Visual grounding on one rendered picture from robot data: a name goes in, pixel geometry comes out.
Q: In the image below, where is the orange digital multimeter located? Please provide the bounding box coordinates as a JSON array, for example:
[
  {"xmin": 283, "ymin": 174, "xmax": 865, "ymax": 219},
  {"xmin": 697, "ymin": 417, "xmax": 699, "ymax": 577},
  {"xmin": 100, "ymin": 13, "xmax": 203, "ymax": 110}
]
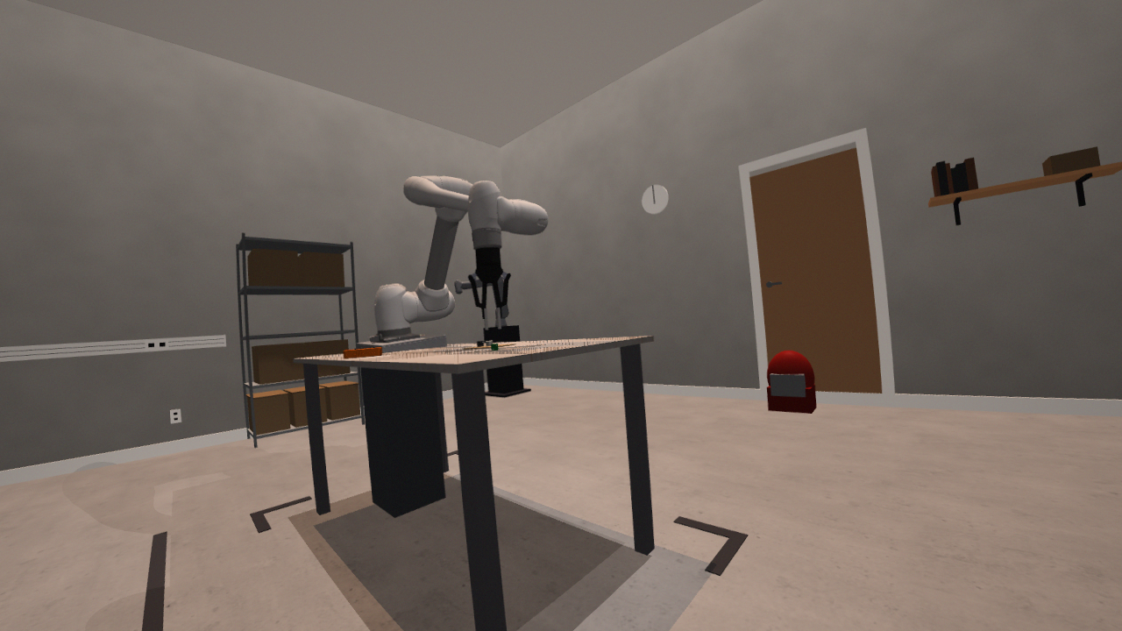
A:
[{"xmin": 343, "ymin": 347, "xmax": 381, "ymax": 358}]

